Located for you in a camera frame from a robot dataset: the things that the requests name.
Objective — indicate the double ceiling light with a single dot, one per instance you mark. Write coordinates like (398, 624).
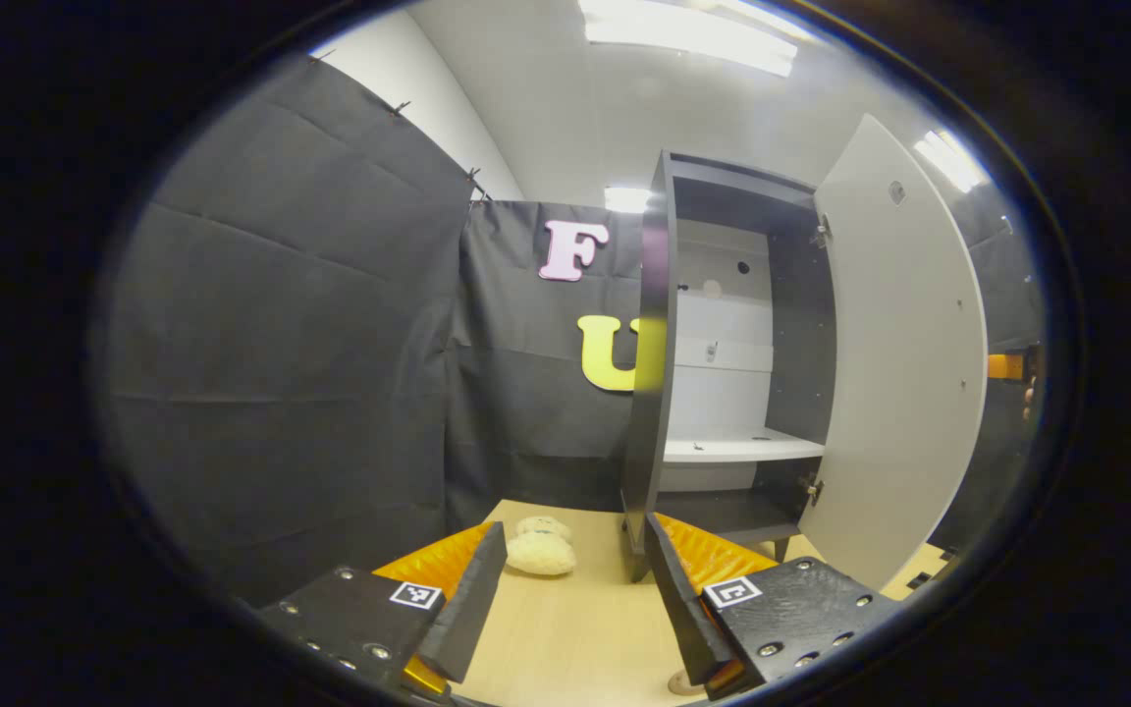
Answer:
(950, 160)

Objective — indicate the cream plush toy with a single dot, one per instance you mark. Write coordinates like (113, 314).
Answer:
(541, 550)

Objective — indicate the large ceiling light panel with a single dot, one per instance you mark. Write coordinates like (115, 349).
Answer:
(693, 34)

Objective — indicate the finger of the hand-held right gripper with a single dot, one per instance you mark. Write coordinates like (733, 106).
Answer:
(1005, 367)

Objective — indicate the dark grey cabinet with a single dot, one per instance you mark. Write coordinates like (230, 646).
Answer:
(649, 393)

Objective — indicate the black backdrop cloth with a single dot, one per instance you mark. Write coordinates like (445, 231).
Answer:
(281, 393)

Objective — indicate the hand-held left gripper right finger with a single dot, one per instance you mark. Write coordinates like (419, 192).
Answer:
(678, 609)

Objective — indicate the round brown coaster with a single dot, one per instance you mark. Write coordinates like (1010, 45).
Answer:
(683, 684)

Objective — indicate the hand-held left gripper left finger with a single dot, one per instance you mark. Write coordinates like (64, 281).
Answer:
(472, 609)

